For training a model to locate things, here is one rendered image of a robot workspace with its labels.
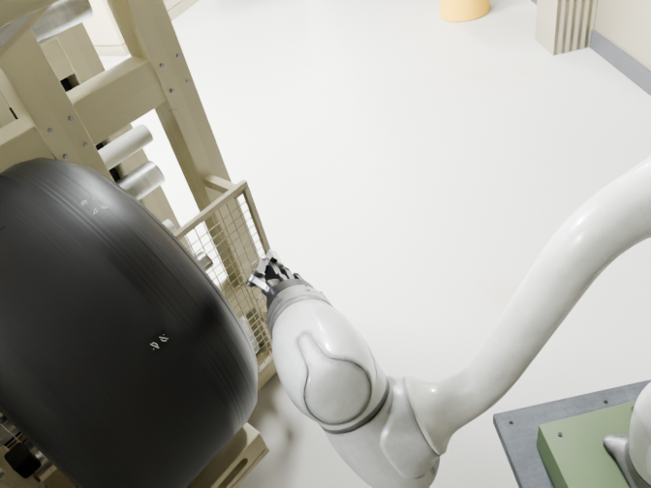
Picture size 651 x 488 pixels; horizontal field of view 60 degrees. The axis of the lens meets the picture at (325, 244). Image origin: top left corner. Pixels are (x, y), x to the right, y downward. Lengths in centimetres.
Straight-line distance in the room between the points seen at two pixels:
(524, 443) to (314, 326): 85
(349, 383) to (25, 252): 45
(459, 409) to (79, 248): 52
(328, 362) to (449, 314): 187
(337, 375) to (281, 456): 161
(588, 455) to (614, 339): 118
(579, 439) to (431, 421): 64
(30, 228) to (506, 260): 215
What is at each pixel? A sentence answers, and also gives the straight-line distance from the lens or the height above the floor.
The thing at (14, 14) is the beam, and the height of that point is 165.
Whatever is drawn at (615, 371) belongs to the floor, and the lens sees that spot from 233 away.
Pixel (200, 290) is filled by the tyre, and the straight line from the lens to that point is 81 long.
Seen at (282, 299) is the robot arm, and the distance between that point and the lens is 72.
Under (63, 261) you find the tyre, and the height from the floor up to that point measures 145.
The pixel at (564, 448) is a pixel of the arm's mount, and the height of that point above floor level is 74.
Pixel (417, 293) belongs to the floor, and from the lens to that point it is 252.
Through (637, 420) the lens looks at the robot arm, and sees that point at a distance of 110.
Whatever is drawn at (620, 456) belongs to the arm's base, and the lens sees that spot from 127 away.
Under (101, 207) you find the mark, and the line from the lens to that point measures 83.
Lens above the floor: 187
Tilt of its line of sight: 41 degrees down
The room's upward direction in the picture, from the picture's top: 15 degrees counter-clockwise
